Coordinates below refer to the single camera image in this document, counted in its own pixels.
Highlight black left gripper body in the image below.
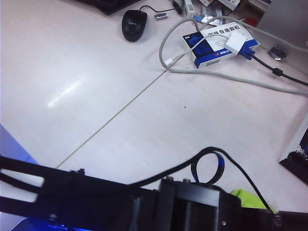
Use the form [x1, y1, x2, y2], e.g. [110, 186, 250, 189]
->
[157, 177, 243, 231]

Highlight black computer mouse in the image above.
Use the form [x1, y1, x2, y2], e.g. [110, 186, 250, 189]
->
[121, 9, 148, 43]

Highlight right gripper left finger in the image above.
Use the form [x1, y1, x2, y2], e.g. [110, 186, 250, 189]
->
[108, 196, 137, 231]

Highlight thin white cable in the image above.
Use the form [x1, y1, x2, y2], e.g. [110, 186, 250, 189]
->
[165, 35, 229, 65]

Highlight brown wooden box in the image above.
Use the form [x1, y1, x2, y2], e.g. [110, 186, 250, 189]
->
[240, 0, 272, 27]

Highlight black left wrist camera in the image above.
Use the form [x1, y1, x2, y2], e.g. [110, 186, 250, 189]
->
[242, 208, 308, 231]

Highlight wide silver desk partition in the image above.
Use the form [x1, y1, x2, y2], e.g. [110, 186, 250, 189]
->
[257, 0, 308, 52]

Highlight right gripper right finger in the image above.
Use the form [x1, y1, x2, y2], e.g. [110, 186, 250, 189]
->
[136, 196, 157, 231]

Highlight thick grey cable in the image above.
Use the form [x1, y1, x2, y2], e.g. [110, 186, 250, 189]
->
[159, 15, 308, 95]

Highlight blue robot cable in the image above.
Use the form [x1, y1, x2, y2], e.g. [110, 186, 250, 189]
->
[191, 151, 226, 184]

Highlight black mouse cable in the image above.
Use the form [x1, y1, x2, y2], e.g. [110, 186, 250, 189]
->
[138, 4, 180, 14]

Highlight small green white box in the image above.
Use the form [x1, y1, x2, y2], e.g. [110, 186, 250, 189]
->
[182, 0, 196, 18]

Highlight black keyboard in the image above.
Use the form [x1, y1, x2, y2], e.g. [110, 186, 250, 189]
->
[76, 0, 142, 16]

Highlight blue white medicine box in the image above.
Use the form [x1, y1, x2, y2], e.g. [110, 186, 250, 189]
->
[182, 21, 261, 70]

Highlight black cable with ferrite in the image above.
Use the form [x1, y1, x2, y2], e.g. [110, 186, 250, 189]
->
[251, 54, 308, 85]

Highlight lime green microfiber rag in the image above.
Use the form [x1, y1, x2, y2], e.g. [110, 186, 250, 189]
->
[230, 189, 274, 214]

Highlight white adapter blue connector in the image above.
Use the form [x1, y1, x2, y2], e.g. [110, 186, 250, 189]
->
[225, 32, 257, 61]

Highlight black camera cable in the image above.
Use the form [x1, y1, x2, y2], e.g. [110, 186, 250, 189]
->
[128, 146, 277, 215]

